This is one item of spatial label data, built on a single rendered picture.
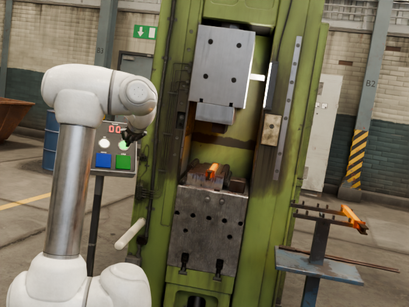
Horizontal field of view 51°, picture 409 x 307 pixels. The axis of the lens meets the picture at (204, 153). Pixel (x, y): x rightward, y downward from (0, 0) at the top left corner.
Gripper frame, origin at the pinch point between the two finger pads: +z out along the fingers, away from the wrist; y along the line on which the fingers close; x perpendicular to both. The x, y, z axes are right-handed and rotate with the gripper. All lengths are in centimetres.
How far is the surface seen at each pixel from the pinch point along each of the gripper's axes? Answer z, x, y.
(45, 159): 457, 149, -44
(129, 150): 13.3, 0.7, 3.3
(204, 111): -3.3, 20.4, 39.5
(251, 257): 34, -50, 80
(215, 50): -20, 48, 40
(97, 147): 13.3, 1.0, -13.2
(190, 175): 15.5, -9.6, 36.9
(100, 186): 30.3, -14.4, -9.0
